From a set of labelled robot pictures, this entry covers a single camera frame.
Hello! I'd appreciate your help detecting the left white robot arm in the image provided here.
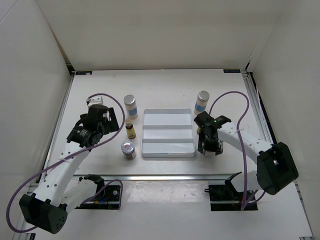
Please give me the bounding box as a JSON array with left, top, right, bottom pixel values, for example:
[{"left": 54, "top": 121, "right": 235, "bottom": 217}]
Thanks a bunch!
[{"left": 19, "top": 104, "right": 119, "bottom": 234}]

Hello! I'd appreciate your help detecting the aluminium table edge rail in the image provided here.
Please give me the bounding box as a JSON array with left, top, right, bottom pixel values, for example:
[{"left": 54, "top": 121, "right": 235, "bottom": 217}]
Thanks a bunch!
[{"left": 27, "top": 172, "right": 261, "bottom": 187}]

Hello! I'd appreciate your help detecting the blue-label salt shaker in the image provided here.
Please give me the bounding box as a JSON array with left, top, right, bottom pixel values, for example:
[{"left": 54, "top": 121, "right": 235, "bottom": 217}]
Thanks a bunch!
[
  {"left": 193, "top": 90, "right": 210, "bottom": 115},
  {"left": 123, "top": 94, "right": 138, "bottom": 120}
]

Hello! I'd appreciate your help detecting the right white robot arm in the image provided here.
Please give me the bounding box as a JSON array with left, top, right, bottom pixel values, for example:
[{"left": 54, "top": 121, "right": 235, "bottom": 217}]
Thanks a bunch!
[{"left": 194, "top": 111, "right": 299, "bottom": 200}]

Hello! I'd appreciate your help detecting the right blue-label salt shaker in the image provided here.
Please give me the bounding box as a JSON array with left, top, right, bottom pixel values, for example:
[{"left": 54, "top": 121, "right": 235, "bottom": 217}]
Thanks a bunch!
[{"left": 193, "top": 90, "right": 210, "bottom": 115}]

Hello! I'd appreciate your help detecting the left yellow-label sauce bottle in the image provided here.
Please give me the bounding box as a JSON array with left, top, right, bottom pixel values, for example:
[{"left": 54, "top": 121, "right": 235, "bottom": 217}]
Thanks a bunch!
[{"left": 125, "top": 118, "right": 136, "bottom": 139}]

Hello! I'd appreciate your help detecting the white-lid spice jar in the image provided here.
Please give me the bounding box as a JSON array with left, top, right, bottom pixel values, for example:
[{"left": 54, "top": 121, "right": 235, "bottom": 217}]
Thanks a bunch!
[
  {"left": 121, "top": 141, "right": 137, "bottom": 160},
  {"left": 203, "top": 141, "right": 217, "bottom": 157}
]

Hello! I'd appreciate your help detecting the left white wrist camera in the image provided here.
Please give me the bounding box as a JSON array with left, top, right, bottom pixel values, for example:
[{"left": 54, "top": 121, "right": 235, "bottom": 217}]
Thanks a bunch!
[{"left": 86, "top": 95, "right": 103, "bottom": 108}]

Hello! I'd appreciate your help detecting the left blue-label salt shaker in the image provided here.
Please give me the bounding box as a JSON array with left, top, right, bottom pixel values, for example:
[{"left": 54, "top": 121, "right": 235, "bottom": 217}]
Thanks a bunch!
[{"left": 123, "top": 94, "right": 138, "bottom": 120}]

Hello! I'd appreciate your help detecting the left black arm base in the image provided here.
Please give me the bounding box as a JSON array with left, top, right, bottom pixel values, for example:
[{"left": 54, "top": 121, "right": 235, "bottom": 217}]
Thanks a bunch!
[{"left": 76, "top": 174, "right": 124, "bottom": 210}]

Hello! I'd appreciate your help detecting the white divided tray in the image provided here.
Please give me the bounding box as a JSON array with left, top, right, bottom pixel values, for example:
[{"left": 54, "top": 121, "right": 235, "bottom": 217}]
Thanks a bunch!
[{"left": 141, "top": 108, "right": 196, "bottom": 159}]

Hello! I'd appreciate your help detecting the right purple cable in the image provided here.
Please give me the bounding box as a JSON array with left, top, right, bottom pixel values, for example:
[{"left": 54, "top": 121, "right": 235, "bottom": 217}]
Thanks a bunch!
[{"left": 208, "top": 91, "right": 266, "bottom": 210}]

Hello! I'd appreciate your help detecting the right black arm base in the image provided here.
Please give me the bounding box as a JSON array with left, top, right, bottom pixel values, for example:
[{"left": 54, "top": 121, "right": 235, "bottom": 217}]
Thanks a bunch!
[{"left": 204, "top": 172, "right": 243, "bottom": 212}]

